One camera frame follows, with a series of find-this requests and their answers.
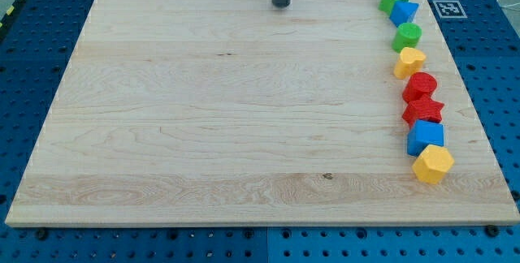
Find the light wooden board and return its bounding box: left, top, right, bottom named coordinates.
left=6, top=0, right=519, bottom=227

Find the yellow heart block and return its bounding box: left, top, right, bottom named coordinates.
left=393, top=47, right=427, bottom=80

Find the red cylinder block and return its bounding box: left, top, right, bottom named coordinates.
left=402, top=72, right=438, bottom=103

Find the blue cube block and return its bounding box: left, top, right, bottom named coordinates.
left=406, top=120, right=444, bottom=157

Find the red star block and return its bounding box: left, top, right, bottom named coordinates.
left=402, top=95, right=444, bottom=128

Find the green cylinder block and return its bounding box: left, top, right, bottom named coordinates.
left=392, top=23, right=423, bottom=53

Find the blue triangular block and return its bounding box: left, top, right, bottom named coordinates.
left=389, top=1, right=419, bottom=27

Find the yellow hexagon block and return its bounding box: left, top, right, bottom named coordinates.
left=412, top=144, right=455, bottom=184

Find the white fiducial marker tag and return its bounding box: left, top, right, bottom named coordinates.
left=433, top=0, right=467, bottom=19

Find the yellow black hazard tape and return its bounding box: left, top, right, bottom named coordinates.
left=1, top=0, right=28, bottom=30

